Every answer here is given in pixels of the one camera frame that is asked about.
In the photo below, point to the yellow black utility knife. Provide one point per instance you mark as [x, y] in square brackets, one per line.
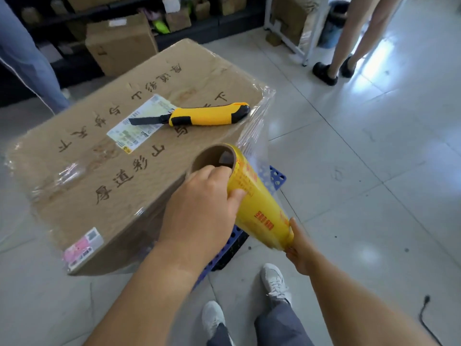
[209, 115]

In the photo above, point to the person's shoe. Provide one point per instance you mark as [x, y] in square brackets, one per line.
[275, 282]
[212, 317]

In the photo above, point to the person's right hand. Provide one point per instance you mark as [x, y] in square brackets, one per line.
[302, 254]

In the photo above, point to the dark round waste bin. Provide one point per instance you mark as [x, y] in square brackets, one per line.
[333, 28]

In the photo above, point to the person's left shoe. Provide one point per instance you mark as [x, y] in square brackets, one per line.
[212, 317]

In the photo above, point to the white metal rack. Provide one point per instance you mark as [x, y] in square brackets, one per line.
[308, 50]

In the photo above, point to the person's grey trousers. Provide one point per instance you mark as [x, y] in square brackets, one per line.
[281, 327]

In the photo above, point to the yellow stretch film roll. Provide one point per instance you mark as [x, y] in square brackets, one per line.
[259, 205]

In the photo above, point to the person's left hand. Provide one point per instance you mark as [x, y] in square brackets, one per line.
[198, 219]

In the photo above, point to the large brown cardboard box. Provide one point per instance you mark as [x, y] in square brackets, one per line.
[108, 176]

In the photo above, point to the person's left forearm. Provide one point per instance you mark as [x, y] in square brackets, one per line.
[144, 306]

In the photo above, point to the person's right shoe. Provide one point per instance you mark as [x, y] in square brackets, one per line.
[275, 282]

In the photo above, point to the small white box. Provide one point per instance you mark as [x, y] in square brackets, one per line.
[50, 53]

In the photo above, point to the green plastic packet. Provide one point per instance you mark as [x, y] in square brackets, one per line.
[161, 26]

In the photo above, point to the blue perforated plastic pallet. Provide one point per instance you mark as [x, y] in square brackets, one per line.
[275, 178]

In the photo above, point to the film covered cardboard box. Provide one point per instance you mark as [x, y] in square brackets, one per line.
[291, 17]

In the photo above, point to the squat cardboard box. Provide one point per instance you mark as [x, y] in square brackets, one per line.
[92, 1]

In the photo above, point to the person's right forearm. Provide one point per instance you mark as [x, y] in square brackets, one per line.
[360, 313]

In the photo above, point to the cardboard box with white label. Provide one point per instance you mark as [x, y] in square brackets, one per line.
[122, 46]

